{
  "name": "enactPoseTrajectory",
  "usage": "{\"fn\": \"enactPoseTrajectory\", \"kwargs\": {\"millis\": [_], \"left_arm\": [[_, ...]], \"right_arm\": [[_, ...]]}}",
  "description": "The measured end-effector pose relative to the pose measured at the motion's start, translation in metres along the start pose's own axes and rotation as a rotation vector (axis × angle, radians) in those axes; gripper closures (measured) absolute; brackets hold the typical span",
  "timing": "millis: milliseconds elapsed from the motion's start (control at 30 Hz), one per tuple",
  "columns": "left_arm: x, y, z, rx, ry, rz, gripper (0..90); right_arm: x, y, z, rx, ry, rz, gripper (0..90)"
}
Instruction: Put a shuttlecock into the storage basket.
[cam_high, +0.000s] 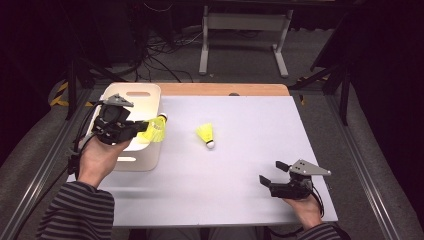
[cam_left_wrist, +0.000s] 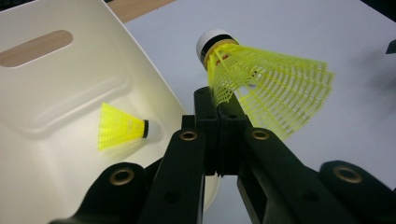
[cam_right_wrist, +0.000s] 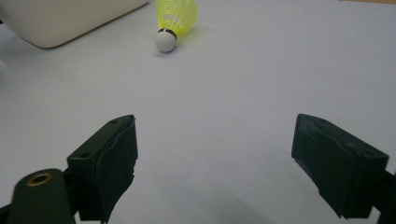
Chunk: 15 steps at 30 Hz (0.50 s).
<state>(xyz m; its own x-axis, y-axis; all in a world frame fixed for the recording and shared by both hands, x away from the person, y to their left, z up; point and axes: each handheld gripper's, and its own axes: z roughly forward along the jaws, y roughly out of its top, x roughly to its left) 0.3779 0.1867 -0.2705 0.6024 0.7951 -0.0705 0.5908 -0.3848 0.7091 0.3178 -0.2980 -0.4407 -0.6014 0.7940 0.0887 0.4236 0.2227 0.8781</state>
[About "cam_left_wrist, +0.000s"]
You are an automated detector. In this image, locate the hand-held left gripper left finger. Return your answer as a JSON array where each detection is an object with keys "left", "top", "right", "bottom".
[{"left": 181, "top": 86, "right": 221, "bottom": 177}]

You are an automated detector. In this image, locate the yellow shuttlecock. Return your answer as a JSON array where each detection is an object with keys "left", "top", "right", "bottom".
[
  {"left": 195, "top": 28, "right": 336, "bottom": 142},
  {"left": 97, "top": 102, "right": 163, "bottom": 152}
]

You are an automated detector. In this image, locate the white plastic storage bin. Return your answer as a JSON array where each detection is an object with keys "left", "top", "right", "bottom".
[{"left": 0, "top": 0, "right": 221, "bottom": 224}]

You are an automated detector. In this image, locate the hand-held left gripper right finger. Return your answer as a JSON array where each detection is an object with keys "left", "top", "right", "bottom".
[{"left": 218, "top": 93, "right": 254, "bottom": 177}]

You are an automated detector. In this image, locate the white table board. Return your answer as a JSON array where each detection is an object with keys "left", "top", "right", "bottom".
[{"left": 124, "top": 0, "right": 396, "bottom": 224}]

